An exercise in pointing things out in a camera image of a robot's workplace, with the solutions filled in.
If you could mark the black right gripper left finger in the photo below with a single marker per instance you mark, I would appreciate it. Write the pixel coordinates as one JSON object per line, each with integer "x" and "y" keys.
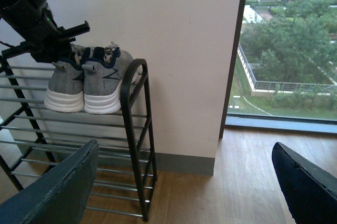
{"x": 60, "y": 195}

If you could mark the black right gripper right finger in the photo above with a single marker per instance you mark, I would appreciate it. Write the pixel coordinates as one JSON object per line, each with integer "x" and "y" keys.
{"x": 309, "y": 191}

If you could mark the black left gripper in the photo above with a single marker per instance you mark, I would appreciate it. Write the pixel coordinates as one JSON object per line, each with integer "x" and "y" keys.
{"x": 43, "y": 39}

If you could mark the grey knit sneaker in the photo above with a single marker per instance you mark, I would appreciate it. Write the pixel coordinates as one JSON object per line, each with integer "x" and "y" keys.
{"x": 104, "y": 70}
{"x": 65, "y": 88}

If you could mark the black metal shoe rack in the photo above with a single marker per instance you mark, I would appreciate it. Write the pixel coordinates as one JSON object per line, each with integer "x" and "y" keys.
{"x": 35, "y": 139}

